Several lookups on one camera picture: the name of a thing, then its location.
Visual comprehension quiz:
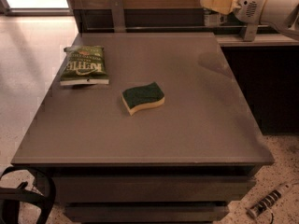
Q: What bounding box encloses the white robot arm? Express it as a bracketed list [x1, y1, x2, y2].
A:
[200, 0, 299, 40]

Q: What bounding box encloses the upper grey drawer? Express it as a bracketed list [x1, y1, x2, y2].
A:
[53, 176, 255, 203]

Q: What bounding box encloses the grey drawer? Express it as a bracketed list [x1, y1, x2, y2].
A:
[64, 203, 229, 224]
[53, 176, 255, 203]

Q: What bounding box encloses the green yellow sponge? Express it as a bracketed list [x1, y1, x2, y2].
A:
[121, 82, 165, 116]

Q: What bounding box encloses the left metal bracket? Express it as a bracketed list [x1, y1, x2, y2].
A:
[109, 0, 126, 33]

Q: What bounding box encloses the horizontal metal rail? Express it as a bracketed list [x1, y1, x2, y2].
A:
[85, 24, 272, 32]

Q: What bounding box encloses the green chip bag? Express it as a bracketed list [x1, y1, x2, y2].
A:
[60, 46, 109, 86]

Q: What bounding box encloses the metal bracket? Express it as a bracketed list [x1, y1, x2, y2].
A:
[240, 23, 258, 42]
[109, 0, 126, 33]

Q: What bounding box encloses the lower grey drawer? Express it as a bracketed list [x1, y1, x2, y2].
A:
[64, 203, 229, 224]

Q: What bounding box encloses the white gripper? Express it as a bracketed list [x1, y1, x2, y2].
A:
[200, 0, 266, 24]

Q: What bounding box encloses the right metal bracket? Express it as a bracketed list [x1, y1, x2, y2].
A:
[240, 23, 258, 42]

